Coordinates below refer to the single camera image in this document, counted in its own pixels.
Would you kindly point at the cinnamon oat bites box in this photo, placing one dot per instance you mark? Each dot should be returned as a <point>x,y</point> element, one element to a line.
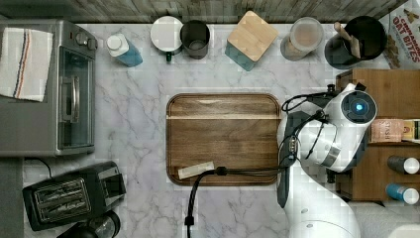
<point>403,37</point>

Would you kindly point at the blue bottle on organizer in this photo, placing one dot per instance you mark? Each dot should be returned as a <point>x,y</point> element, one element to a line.
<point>399,192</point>

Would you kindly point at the yellow tea bag packets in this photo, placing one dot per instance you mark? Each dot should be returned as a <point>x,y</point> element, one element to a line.
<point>411,130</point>

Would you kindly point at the blue bottle with white cap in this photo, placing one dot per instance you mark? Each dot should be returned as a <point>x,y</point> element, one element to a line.
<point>121,49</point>

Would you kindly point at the black utensil pot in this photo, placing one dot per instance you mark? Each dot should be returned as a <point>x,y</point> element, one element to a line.
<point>372,41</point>

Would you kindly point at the dark grey cup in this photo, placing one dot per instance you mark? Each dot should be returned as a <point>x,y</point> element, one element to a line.
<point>195,37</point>

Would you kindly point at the white lidded mug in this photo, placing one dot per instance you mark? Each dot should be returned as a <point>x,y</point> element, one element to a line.
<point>165,35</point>

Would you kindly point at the striped white dish towel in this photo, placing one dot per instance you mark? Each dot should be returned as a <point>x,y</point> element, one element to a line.
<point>25,61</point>

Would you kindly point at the wooden organizer cabinet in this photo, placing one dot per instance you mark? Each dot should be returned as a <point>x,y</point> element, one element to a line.
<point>396,93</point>

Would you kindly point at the clear plastic lidded jar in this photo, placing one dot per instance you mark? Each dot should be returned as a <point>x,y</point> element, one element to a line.
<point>305,36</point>

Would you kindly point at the dark bottle with white cap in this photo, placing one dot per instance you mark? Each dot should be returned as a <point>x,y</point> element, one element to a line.
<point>404,165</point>

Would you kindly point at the wooden spatula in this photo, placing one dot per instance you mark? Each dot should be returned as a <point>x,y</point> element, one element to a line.
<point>354,42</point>

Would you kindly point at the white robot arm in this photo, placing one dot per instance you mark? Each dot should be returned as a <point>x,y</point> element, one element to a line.
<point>327,129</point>

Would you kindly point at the black silver toaster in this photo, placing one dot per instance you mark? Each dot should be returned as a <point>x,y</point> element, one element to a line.
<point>74,196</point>

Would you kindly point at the silver toaster oven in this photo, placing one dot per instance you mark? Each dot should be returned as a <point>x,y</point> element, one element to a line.
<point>63,123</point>

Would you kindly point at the wooden cutting board tray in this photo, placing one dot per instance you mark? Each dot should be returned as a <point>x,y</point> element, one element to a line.
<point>232,130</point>

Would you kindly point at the orange tea bag packets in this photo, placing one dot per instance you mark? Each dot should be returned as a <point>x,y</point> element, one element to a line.
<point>386,130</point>

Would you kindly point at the teal canister with wooden lid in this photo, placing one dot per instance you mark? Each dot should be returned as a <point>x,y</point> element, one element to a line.
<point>250,40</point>

